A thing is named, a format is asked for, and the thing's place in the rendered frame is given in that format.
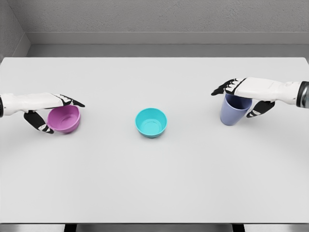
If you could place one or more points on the lavender blue plastic cup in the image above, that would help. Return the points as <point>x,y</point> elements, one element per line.
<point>233,110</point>

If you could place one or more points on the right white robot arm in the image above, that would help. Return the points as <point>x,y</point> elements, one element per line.
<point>290,93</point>

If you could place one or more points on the teal plastic bowl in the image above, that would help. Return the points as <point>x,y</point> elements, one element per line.
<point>150,122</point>

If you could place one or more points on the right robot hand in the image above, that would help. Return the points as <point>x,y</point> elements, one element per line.
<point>253,90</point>

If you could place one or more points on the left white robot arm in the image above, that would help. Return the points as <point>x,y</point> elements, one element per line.
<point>13,102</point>

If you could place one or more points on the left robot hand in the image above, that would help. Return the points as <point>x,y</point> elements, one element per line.
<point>46,100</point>

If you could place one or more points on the pink plastic bowl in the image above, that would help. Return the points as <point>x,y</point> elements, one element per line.
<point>64,119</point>

